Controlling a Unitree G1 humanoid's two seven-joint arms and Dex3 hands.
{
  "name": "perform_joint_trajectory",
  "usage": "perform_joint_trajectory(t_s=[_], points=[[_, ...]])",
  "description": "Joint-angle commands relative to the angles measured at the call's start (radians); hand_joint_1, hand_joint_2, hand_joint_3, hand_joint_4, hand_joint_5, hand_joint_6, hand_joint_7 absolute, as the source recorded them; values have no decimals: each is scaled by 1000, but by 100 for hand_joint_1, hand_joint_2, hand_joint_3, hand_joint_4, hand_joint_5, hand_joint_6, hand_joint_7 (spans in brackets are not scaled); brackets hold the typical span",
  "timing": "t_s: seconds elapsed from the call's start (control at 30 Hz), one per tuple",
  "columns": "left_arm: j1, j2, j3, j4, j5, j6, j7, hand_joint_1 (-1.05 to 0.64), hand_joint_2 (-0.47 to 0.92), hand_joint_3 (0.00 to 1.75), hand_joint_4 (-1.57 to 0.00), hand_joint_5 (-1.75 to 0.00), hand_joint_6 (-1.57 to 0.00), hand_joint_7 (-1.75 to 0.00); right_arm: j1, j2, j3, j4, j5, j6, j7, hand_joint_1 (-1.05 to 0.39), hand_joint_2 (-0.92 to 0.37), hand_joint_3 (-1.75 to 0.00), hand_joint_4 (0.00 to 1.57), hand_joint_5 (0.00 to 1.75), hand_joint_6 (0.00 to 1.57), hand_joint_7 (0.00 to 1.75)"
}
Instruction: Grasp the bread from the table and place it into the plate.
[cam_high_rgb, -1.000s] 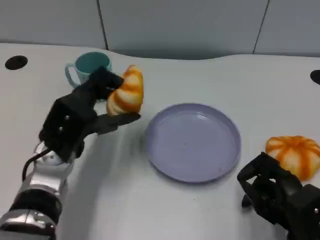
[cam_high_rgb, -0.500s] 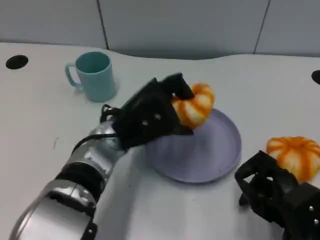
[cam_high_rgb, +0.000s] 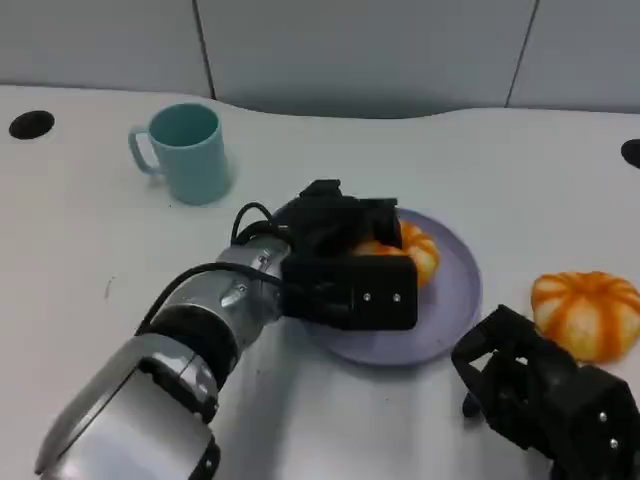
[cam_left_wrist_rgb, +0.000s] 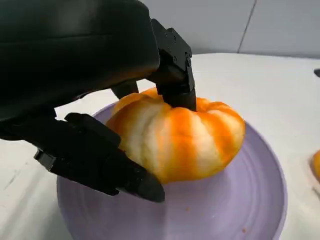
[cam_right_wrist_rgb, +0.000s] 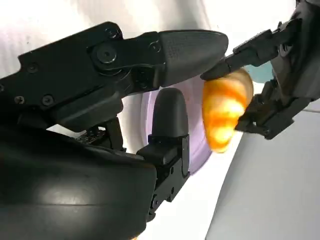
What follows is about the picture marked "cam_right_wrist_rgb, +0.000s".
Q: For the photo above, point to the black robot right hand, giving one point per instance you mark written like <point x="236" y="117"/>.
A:
<point x="75" y="162"/>

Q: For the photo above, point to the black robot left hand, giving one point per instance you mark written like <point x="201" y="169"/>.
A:
<point x="292" y="62"/>

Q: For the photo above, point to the orange and white bread roll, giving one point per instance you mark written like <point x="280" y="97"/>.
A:
<point x="225" y="110"/>

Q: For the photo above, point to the pale green mug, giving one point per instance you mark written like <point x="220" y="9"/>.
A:
<point x="260" y="73"/>

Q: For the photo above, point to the lilac plate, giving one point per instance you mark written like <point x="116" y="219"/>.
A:
<point x="196" y="125"/>

